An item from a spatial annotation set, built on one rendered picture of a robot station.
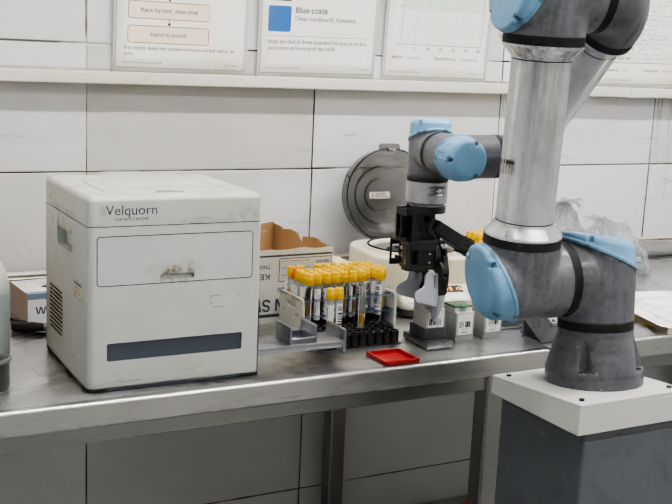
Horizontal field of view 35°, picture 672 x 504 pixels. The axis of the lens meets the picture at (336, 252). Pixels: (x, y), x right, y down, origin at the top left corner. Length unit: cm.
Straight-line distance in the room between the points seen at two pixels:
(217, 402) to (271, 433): 87
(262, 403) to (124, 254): 33
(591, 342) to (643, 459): 19
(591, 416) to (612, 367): 10
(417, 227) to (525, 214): 39
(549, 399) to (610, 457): 12
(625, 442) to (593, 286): 24
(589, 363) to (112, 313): 72
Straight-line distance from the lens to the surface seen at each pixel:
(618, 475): 166
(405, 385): 183
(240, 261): 168
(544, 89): 151
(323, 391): 175
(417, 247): 188
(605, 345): 164
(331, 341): 180
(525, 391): 165
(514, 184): 154
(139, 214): 161
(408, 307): 214
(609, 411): 159
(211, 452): 249
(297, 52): 238
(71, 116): 222
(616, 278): 163
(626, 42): 162
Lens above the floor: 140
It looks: 11 degrees down
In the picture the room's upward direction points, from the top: 3 degrees clockwise
